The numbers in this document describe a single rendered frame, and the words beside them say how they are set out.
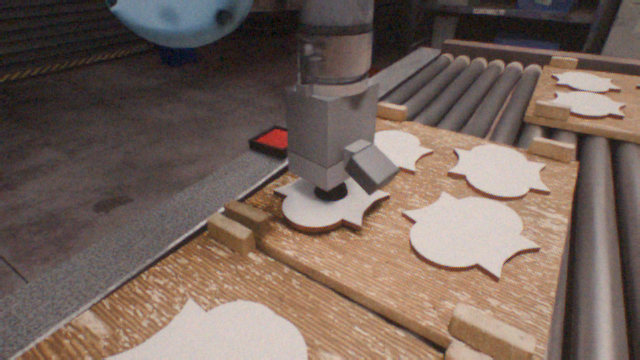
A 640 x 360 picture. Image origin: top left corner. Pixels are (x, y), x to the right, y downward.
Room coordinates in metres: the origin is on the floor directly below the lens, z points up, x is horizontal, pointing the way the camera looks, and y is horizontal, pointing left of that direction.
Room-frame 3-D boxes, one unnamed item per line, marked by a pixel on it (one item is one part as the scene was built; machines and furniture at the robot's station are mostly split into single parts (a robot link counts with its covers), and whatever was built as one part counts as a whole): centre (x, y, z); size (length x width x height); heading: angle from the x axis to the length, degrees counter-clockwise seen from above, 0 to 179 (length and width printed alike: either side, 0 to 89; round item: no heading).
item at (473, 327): (0.19, -0.14, 0.95); 0.06 x 0.02 x 0.03; 56
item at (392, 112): (0.66, -0.14, 0.95); 0.06 x 0.02 x 0.03; 56
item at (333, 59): (0.39, -0.01, 1.12); 0.08 x 0.08 x 0.05
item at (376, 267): (0.42, -0.14, 0.93); 0.41 x 0.35 x 0.02; 146
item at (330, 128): (0.37, -0.03, 1.05); 0.12 x 0.09 x 0.16; 46
